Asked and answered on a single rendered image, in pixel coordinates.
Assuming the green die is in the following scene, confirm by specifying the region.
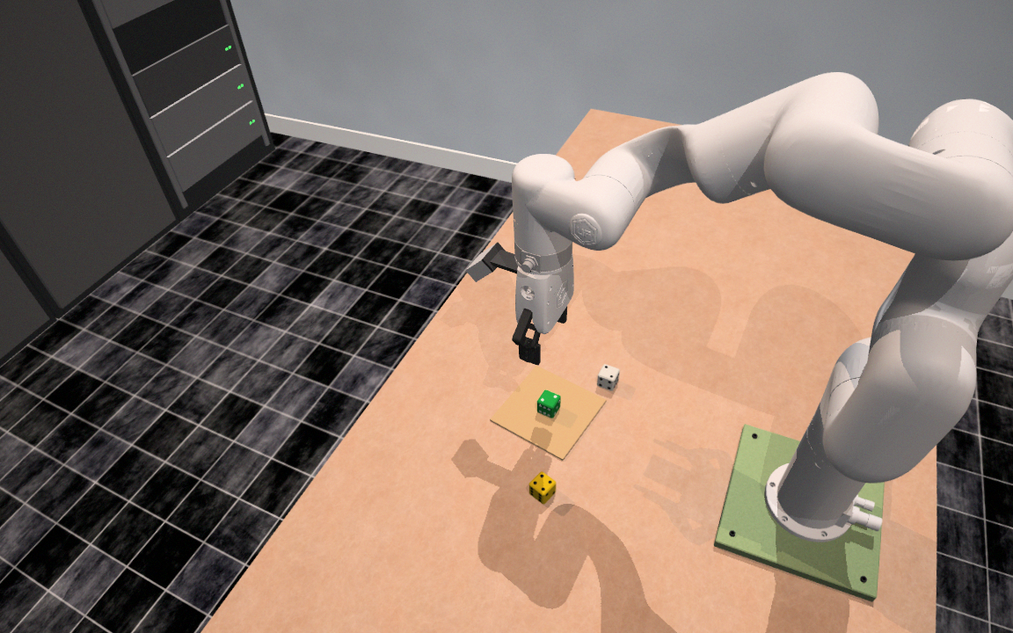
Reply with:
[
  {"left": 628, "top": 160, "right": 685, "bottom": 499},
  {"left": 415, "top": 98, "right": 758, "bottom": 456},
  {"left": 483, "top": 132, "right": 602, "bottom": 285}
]
[{"left": 537, "top": 389, "right": 561, "bottom": 418}]

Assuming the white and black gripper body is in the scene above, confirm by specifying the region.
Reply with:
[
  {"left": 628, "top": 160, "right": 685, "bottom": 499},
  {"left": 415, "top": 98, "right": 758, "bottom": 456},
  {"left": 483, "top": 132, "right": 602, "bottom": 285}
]
[{"left": 515, "top": 256, "right": 574, "bottom": 334}]

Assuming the white die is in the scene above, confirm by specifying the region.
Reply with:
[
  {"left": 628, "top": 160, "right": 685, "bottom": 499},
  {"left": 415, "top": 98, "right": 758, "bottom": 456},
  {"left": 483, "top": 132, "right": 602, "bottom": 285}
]
[{"left": 597, "top": 364, "right": 620, "bottom": 391}]

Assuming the yellow die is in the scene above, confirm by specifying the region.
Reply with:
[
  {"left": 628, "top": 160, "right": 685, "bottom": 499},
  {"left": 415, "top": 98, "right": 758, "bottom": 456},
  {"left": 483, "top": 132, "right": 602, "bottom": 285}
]
[{"left": 529, "top": 471, "right": 556, "bottom": 504}]

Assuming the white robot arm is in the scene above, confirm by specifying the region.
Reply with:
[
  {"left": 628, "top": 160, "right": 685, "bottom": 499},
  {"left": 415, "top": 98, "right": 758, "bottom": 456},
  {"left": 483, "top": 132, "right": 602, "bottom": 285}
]
[{"left": 465, "top": 72, "right": 1013, "bottom": 542}]

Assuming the tan square mat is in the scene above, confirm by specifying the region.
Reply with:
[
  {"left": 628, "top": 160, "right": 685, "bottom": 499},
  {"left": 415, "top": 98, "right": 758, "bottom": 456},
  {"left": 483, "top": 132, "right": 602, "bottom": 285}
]
[{"left": 490, "top": 366, "right": 607, "bottom": 461}]

